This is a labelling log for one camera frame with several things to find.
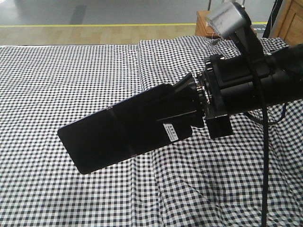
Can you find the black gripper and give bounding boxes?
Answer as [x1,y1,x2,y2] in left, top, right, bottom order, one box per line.
[139,53,277,139]

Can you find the black smartphone with sticker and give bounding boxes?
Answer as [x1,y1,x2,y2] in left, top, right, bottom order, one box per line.
[57,84,192,175]

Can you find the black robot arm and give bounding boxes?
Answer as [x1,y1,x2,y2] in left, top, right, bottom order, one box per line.
[140,44,303,139]

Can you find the black white checkered bed sheet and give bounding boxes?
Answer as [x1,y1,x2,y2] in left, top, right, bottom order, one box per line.
[0,44,303,227]

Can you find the checkered folded quilt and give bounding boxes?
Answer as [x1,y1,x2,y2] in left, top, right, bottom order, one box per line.
[137,35,303,123]

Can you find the wooden nightstand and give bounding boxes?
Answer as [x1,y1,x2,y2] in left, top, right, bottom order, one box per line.
[195,10,219,39]

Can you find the wooden cabinet with drawers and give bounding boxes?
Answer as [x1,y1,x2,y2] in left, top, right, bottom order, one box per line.
[269,0,303,46]

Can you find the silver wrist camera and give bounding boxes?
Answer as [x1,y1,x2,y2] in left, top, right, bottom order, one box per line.
[205,2,251,38]

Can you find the black camera cable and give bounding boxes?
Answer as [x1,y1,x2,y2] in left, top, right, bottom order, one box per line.
[233,9,272,227]

